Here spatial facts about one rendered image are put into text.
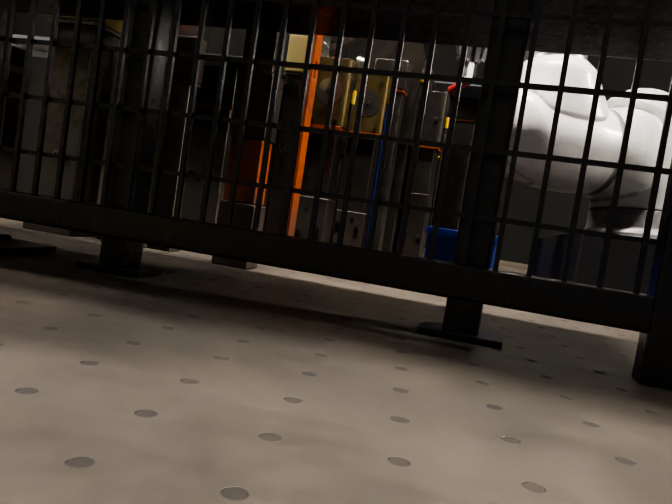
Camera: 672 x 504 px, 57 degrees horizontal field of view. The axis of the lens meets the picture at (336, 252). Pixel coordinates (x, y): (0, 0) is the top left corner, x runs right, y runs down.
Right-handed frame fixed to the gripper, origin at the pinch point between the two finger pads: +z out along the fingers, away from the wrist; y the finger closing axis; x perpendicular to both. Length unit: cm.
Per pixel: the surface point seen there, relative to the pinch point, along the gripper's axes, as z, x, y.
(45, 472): 52, 147, 64
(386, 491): 52, 146, 53
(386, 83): 16, 45, 32
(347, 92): 22, 59, 42
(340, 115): 26, 60, 43
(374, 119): 23, 45, 34
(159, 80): 33, 102, 68
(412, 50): 5.8, 34.2, 25.5
